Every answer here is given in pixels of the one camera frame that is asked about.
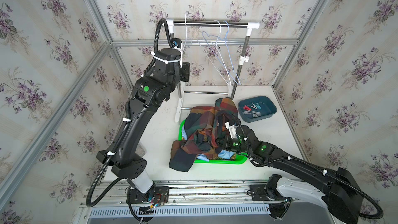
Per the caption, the dark teal plastic bin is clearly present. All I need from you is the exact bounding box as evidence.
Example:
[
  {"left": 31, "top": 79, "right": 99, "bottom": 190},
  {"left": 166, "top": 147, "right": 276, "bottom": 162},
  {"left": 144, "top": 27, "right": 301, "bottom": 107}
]
[{"left": 238, "top": 96, "right": 277, "bottom": 123}]

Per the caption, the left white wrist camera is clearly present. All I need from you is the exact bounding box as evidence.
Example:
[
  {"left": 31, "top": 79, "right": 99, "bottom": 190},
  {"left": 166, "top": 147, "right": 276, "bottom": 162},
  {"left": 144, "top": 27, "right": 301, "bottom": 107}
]
[{"left": 171, "top": 38, "right": 182, "bottom": 49}]

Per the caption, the red clothespin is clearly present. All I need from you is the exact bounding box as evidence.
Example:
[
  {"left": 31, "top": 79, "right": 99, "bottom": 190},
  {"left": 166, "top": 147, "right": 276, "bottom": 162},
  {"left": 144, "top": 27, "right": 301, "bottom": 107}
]
[{"left": 243, "top": 105, "right": 252, "bottom": 112}]

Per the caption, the white hanger of dark shirt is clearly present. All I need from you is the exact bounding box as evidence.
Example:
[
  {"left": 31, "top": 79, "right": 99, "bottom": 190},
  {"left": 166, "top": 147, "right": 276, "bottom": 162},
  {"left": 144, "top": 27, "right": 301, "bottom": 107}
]
[{"left": 182, "top": 11, "right": 189, "bottom": 55}]

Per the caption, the metal clothes rack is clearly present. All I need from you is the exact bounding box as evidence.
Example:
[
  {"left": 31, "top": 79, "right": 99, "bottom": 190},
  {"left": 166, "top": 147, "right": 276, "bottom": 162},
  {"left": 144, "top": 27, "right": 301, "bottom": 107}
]
[{"left": 164, "top": 19, "right": 260, "bottom": 122}]

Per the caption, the green plastic basket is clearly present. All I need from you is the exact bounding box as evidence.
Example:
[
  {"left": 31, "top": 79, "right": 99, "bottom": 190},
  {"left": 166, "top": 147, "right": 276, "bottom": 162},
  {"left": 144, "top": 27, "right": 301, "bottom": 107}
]
[{"left": 178, "top": 120, "right": 247, "bottom": 165}]

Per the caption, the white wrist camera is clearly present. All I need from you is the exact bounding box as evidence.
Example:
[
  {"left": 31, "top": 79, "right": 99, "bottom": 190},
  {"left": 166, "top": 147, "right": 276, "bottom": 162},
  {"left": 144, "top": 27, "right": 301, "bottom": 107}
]
[
  {"left": 225, "top": 122, "right": 238, "bottom": 139},
  {"left": 171, "top": 38, "right": 182, "bottom": 49}
]

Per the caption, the light blue shirt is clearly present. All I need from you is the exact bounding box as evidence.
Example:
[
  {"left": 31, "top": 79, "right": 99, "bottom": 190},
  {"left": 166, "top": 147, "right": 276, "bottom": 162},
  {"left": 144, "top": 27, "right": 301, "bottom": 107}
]
[{"left": 180, "top": 125, "right": 236, "bottom": 163}]

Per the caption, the dark plaid shirt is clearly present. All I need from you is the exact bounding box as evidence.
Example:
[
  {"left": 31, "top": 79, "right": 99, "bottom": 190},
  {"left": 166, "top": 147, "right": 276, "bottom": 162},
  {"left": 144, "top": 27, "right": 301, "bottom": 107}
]
[{"left": 169, "top": 97, "right": 238, "bottom": 172}]

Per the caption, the white hanger of blue shirt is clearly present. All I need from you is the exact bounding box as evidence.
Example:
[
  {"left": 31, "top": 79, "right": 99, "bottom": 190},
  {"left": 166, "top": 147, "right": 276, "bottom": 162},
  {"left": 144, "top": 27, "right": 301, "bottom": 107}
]
[{"left": 202, "top": 20, "right": 232, "bottom": 86}]

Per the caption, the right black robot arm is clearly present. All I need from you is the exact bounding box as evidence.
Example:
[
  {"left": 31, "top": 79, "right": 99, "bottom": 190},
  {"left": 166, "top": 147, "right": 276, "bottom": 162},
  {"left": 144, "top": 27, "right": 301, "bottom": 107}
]
[{"left": 215, "top": 125, "right": 383, "bottom": 224}]

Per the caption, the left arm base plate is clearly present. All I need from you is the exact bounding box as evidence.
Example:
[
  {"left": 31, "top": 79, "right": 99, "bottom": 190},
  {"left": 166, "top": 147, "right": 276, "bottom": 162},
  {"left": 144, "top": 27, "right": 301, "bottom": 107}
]
[{"left": 125, "top": 186, "right": 170, "bottom": 207}]

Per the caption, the light blue wire hanger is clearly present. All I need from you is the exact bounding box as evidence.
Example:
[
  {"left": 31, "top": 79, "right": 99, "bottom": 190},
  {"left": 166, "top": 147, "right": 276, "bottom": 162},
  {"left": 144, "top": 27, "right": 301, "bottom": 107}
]
[{"left": 204, "top": 32, "right": 241, "bottom": 85}]

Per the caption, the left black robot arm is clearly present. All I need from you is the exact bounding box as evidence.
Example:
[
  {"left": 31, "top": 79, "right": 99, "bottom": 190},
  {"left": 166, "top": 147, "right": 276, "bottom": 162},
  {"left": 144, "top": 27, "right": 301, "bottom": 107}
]
[{"left": 86, "top": 18, "right": 190, "bottom": 207}]

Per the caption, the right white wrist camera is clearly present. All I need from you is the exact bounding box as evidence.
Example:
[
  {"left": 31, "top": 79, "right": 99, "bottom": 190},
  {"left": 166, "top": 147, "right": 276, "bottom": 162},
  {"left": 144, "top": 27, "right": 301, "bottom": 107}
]
[{"left": 225, "top": 122, "right": 238, "bottom": 139}]

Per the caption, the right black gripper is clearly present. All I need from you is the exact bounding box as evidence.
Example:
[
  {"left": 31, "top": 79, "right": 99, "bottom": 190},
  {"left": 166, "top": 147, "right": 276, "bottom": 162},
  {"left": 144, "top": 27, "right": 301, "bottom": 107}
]
[{"left": 213, "top": 135, "right": 252, "bottom": 156}]

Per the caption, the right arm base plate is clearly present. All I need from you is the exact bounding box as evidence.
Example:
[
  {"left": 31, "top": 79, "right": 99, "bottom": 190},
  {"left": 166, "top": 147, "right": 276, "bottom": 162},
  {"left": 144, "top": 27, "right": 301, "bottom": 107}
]
[{"left": 246, "top": 184, "right": 277, "bottom": 202}]

